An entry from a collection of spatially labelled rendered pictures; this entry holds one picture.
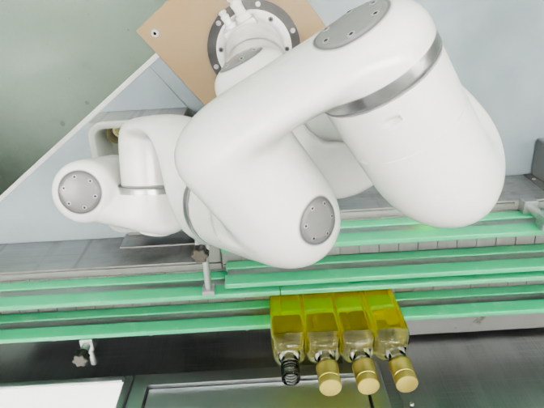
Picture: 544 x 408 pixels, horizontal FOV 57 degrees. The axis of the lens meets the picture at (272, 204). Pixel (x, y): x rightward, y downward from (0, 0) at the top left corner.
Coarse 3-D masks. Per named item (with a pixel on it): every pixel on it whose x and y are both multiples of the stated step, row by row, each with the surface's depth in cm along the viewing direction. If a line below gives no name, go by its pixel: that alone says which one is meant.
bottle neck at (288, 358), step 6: (282, 354) 81; (288, 354) 80; (294, 354) 80; (282, 360) 80; (288, 360) 79; (294, 360) 79; (282, 366) 79; (288, 366) 78; (294, 366) 78; (282, 372) 78; (288, 372) 77; (294, 372) 77; (282, 378) 77; (288, 378) 78; (294, 378) 78; (288, 384) 78; (294, 384) 78
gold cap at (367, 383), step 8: (360, 360) 78; (368, 360) 78; (352, 368) 79; (360, 368) 77; (368, 368) 77; (360, 376) 76; (368, 376) 75; (376, 376) 76; (360, 384) 75; (368, 384) 75; (376, 384) 75; (360, 392) 76; (368, 392) 76
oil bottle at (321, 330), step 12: (300, 300) 93; (312, 300) 91; (324, 300) 91; (312, 312) 88; (324, 312) 87; (312, 324) 85; (324, 324) 85; (336, 324) 85; (312, 336) 82; (324, 336) 82; (336, 336) 82; (312, 348) 82; (324, 348) 81; (336, 348) 82; (312, 360) 83; (336, 360) 83
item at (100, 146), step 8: (128, 120) 91; (96, 128) 90; (104, 128) 91; (112, 128) 91; (88, 136) 91; (96, 136) 92; (104, 136) 96; (96, 144) 92; (104, 144) 96; (112, 144) 99; (96, 152) 92; (104, 152) 96; (112, 152) 99
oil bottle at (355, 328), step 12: (336, 300) 91; (348, 300) 90; (360, 300) 90; (336, 312) 88; (348, 312) 87; (360, 312) 87; (348, 324) 84; (360, 324) 84; (348, 336) 82; (360, 336) 82; (372, 336) 82; (348, 348) 82; (372, 348) 82; (348, 360) 83
